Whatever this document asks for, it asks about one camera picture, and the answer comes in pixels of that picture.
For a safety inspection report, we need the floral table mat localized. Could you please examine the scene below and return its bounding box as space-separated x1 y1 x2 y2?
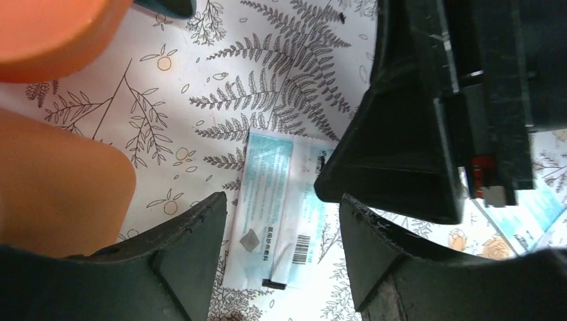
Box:
1 1 566 320

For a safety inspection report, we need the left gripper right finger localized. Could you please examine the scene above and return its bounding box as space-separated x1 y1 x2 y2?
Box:
340 194 566 320

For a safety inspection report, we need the blue white sachet packet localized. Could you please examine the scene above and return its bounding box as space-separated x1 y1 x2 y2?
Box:
448 179 566 260

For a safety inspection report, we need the orange medicine box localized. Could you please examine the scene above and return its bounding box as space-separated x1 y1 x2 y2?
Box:
1 1 197 84

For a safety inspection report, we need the blue white medicine packet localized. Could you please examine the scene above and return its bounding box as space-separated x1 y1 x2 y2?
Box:
223 129 336 290

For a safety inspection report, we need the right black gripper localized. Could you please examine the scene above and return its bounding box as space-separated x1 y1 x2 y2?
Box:
314 1 566 225

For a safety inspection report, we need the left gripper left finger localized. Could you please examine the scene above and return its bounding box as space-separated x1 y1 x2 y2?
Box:
1 192 227 320

